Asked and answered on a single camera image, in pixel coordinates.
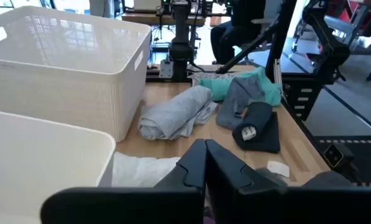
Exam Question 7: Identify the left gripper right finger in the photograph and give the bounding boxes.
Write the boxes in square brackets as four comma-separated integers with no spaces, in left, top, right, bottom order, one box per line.
[205,139,287,203]

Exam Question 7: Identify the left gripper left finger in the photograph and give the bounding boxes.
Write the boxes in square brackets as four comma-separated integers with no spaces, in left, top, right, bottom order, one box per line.
[154,139,208,191]

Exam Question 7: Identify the navy and purple sock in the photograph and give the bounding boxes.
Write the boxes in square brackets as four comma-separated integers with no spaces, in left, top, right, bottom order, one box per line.
[203,205,216,224]

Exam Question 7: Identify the white label marked Pants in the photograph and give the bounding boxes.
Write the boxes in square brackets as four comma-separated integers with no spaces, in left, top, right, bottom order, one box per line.
[241,124,257,141]

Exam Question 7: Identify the navy blue pants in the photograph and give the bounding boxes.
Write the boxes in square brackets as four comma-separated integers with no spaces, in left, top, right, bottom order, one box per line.
[232,101,281,154]

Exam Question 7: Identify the white towel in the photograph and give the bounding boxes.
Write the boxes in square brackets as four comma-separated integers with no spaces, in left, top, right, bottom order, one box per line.
[111,151,182,188]

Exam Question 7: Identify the light grey shirt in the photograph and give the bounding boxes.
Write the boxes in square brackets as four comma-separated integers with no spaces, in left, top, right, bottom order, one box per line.
[137,85,219,141]

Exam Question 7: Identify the blue-grey pants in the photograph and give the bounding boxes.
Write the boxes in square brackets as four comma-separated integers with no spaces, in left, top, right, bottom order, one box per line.
[215,75,266,131]

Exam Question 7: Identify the teal garment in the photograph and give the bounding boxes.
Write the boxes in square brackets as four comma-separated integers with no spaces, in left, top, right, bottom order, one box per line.
[199,66,283,107]

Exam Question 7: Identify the white patterned cloth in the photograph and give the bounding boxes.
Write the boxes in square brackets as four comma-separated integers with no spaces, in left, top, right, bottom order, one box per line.
[187,70,245,86]

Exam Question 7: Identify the dark grey garment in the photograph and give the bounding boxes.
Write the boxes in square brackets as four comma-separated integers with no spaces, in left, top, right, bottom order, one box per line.
[301,170,354,189]

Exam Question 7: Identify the white perforated plastic basket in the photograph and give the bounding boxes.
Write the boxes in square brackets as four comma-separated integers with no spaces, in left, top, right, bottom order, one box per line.
[0,108,117,224]
[0,5,152,143]

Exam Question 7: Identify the person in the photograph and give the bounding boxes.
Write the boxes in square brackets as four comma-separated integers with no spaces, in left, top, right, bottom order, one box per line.
[209,0,267,65]

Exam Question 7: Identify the black hazard-striped floor mat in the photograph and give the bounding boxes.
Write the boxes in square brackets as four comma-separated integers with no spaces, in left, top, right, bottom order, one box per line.
[314,135,371,187]

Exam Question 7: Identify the wooden background desk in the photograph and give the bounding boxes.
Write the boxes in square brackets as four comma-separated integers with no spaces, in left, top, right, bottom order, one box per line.
[121,11,232,27]

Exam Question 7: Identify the black table-level camera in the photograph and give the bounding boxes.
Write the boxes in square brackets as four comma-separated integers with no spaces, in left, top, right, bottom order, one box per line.
[323,142,356,171]

